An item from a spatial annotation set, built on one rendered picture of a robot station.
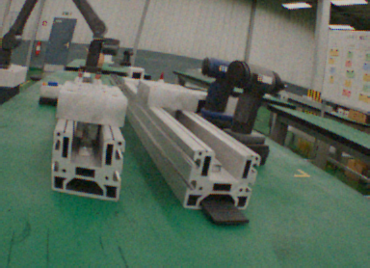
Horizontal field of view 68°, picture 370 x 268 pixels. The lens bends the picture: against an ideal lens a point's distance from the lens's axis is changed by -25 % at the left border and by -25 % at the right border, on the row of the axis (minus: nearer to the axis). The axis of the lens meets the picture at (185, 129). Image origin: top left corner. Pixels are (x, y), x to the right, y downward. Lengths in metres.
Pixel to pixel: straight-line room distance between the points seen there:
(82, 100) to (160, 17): 12.06
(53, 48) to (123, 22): 2.82
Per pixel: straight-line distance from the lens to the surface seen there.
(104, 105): 0.50
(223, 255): 0.38
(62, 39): 12.31
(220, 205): 0.50
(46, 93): 1.08
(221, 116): 1.00
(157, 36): 12.47
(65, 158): 0.44
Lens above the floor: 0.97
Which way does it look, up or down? 11 degrees down
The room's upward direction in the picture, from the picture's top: 11 degrees clockwise
